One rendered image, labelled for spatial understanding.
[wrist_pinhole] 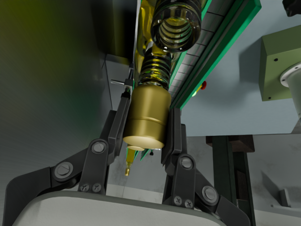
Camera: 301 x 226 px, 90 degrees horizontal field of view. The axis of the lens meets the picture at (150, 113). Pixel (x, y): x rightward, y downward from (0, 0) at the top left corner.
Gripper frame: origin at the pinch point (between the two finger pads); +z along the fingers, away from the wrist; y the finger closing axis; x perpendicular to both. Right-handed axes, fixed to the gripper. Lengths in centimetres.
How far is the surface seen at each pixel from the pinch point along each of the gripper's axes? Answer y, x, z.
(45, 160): -12.0, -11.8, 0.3
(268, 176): 239, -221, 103
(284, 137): 266, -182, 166
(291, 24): 37, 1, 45
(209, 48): 12.7, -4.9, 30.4
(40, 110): -11.9, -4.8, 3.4
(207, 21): 9.9, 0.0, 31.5
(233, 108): 51, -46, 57
